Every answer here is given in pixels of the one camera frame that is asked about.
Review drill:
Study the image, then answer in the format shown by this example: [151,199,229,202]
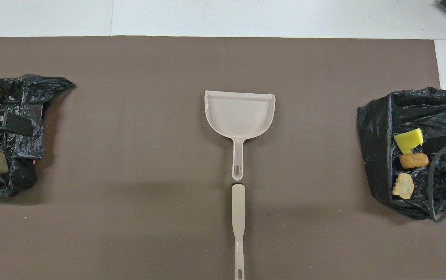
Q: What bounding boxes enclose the brown bread roll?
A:
[399,153,429,170]

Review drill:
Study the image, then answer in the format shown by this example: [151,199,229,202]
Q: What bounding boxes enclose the notched yellow sponge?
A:
[393,128,425,155]

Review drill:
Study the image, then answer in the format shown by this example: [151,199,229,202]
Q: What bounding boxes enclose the beige hand brush black bristles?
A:
[232,184,246,280]

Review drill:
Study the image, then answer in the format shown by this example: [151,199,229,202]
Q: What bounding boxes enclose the beige plastic dustpan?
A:
[204,90,276,182]

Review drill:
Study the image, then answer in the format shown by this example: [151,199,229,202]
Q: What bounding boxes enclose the black trash bag bin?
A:
[0,74,76,198]
[357,87,446,221]

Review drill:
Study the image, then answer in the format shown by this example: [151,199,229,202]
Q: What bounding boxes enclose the brown table mat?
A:
[0,36,446,280]

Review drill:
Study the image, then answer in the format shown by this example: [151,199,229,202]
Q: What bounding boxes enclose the ridged tan bread slice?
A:
[392,173,415,200]

